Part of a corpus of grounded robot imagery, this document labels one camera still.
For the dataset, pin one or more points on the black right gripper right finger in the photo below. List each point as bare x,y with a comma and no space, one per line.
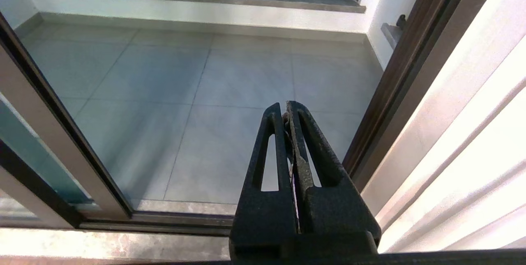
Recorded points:
328,211

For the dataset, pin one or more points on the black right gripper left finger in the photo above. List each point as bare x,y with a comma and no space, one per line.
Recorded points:
263,215

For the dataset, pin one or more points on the dark brown door jamb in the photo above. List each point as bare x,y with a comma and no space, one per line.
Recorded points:
413,51

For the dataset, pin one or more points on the fixed glass door brown frame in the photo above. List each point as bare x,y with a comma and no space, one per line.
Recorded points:
20,207

